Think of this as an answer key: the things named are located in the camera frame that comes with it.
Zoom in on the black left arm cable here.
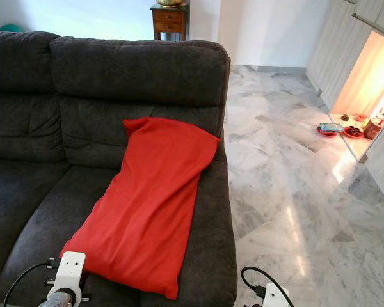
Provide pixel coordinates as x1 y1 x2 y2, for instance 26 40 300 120
3 258 63 307

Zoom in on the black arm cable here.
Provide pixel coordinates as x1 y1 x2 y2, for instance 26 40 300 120
241 267 295 307
3 258 63 307

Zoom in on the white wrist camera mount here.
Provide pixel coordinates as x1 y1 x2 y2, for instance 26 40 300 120
59 251 87 298
262 283 290 307

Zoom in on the red jar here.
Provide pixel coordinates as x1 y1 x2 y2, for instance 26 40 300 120
364 116 384 140

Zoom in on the red pillow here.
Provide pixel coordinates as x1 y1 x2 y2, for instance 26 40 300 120
60 117 220 300

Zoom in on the dark fabric sofa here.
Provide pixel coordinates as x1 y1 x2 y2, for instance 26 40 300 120
0 31 239 307

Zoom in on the red tray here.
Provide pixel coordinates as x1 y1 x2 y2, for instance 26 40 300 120
318 123 345 137

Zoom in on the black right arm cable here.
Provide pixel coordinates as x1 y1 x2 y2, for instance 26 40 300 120
241 267 295 307

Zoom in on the light wood wall cabinet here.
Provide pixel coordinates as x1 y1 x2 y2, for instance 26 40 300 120
306 0 384 205

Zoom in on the small wooden cabinet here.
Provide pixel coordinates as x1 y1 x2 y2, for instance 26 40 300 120
150 3 189 41

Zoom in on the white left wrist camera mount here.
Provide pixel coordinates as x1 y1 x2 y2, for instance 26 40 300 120
59 251 87 298

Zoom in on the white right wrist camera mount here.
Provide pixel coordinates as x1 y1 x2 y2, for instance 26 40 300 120
262 283 290 307

